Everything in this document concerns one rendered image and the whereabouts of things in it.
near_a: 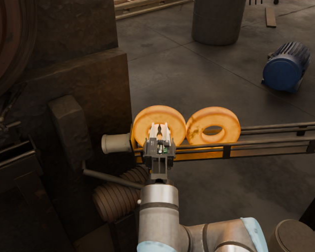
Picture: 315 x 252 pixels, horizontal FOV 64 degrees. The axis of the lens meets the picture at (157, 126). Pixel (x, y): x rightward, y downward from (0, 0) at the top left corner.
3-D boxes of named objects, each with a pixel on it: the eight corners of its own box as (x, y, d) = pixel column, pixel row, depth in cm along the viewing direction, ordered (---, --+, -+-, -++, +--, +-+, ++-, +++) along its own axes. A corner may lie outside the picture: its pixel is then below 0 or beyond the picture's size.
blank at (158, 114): (130, 106, 73) (128, 113, 70) (184, 103, 72) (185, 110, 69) (138, 145, 83) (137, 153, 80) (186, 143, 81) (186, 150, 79)
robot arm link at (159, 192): (177, 213, 63) (138, 212, 63) (176, 193, 65) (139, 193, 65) (179, 202, 55) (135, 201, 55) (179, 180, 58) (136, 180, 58)
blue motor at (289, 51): (255, 89, 226) (266, 53, 203) (274, 65, 261) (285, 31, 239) (291, 101, 212) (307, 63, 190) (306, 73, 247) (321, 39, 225)
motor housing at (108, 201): (107, 252, 119) (86, 182, 84) (147, 227, 128) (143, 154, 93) (120, 278, 111) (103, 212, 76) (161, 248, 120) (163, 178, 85)
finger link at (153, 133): (159, 110, 71) (159, 138, 65) (159, 122, 76) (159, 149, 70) (148, 110, 71) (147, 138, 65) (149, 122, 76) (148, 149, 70)
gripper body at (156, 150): (174, 135, 64) (176, 180, 57) (173, 151, 71) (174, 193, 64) (144, 135, 64) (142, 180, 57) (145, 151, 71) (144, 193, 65)
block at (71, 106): (63, 155, 90) (43, 99, 74) (85, 146, 93) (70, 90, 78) (74, 175, 83) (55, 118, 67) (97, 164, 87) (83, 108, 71)
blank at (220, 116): (185, 107, 72) (186, 115, 70) (241, 104, 71) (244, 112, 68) (186, 146, 82) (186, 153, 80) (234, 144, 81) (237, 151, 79)
